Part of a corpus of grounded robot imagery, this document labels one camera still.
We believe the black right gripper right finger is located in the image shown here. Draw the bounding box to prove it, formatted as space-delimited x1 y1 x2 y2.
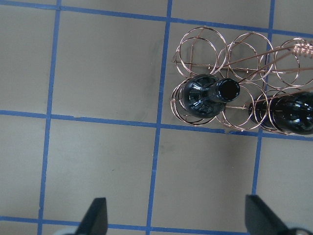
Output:
245 195 290 235

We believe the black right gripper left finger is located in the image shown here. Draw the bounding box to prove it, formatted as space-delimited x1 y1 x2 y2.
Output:
76 197 108 235

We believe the dark wine bottle middle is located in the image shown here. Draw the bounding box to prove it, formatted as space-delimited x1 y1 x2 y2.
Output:
248 92 313 135

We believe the dark wine bottle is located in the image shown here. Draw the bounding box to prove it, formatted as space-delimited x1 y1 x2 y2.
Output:
248 92 313 135
181 74 240 118

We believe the dark wine bottle outer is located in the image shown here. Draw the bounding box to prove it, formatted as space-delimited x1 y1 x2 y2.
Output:
181 74 240 118

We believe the copper wire bottle basket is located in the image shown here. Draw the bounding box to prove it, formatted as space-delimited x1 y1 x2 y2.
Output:
170 26 313 136

